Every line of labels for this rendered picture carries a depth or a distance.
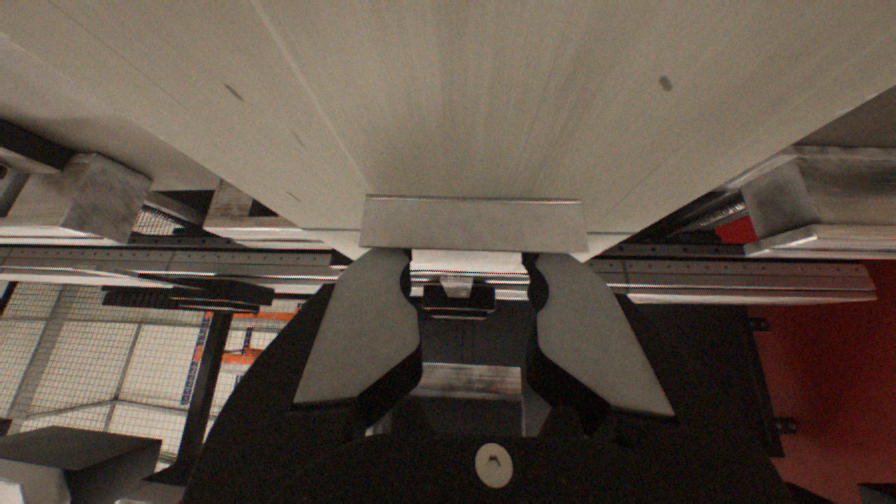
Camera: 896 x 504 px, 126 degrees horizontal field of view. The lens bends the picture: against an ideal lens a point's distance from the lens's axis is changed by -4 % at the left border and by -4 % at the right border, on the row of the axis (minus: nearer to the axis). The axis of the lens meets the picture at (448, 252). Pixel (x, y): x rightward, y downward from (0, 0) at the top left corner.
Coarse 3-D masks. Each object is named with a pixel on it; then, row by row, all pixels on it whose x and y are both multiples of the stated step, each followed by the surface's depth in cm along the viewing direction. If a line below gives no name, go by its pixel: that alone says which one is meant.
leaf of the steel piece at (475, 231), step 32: (384, 224) 10; (416, 224) 9; (448, 224) 9; (480, 224) 9; (512, 224) 9; (544, 224) 9; (576, 224) 9; (416, 256) 18; (448, 256) 18; (480, 256) 17; (512, 256) 17
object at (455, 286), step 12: (444, 276) 26; (456, 276) 26; (468, 276) 26; (432, 288) 41; (444, 288) 31; (456, 288) 31; (468, 288) 30; (480, 288) 40; (492, 288) 40; (432, 300) 40; (444, 300) 40; (456, 300) 40; (468, 300) 40; (480, 300) 40; (492, 300) 40; (432, 312) 41; (444, 312) 40; (456, 312) 40; (468, 312) 40; (480, 312) 40
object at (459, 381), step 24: (432, 384) 21; (456, 384) 21; (480, 384) 21; (504, 384) 21; (432, 408) 20; (456, 408) 20; (480, 408) 19; (504, 408) 19; (456, 432) 19; (480, 432) 19; (504, 432) 19
